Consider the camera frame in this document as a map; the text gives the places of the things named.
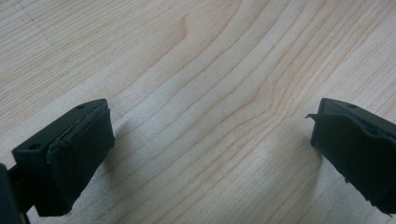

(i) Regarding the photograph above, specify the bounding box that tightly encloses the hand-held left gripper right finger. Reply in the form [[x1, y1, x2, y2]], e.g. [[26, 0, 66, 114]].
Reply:
[[304, 97, 396, 217]]

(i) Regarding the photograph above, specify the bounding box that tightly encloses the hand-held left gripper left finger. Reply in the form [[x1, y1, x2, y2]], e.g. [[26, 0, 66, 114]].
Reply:
[[11, 98, 116, 217]]

